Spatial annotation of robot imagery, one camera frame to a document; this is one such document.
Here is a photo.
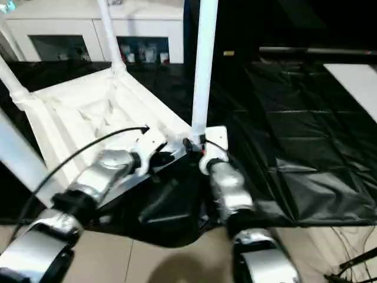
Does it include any white tapered table leg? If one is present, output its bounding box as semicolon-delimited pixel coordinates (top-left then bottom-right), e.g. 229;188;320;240
0;111;52;201
96;0;128;76
0;54;32;103
190;0;219;144

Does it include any white plastic table top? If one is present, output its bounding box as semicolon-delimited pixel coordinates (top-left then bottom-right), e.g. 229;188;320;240
10;67;195;207

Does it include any black work mat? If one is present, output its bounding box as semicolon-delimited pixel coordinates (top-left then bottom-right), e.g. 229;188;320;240
0;60;377;248

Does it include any white sideboard cabinet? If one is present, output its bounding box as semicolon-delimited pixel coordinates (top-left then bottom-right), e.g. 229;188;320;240
5;5;185;64

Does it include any dark metal bar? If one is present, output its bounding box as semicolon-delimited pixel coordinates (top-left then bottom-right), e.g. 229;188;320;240
259;46;377;55

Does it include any white flat board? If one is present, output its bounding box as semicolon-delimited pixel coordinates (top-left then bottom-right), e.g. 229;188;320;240
323;63;377;123

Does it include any black stand pole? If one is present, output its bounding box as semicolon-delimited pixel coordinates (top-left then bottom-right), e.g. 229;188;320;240
340;246;377;269

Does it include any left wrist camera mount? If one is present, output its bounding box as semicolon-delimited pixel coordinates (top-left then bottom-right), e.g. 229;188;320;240
134;134;168;176

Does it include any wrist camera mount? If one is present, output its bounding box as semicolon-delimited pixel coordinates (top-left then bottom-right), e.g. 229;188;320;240
134;134;168;176
199;126;229;175

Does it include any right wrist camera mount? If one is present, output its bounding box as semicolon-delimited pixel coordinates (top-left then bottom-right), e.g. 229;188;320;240
199;126;229;175

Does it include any robot arm base with cables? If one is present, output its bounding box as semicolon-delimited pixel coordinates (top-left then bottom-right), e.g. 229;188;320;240
323;226;377;283

